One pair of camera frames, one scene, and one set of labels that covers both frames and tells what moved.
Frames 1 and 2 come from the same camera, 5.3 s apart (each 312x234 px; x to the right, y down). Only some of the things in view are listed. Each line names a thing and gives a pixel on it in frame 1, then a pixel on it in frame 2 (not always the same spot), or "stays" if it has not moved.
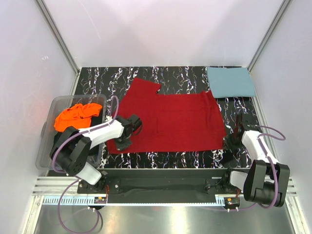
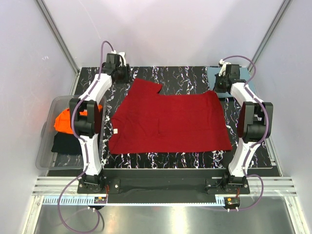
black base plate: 164,182 stays
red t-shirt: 171,122 stays
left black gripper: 121,146 to 126,79
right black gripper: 227,144 to 217,78
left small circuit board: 98,200 stays
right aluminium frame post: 282,9 stays
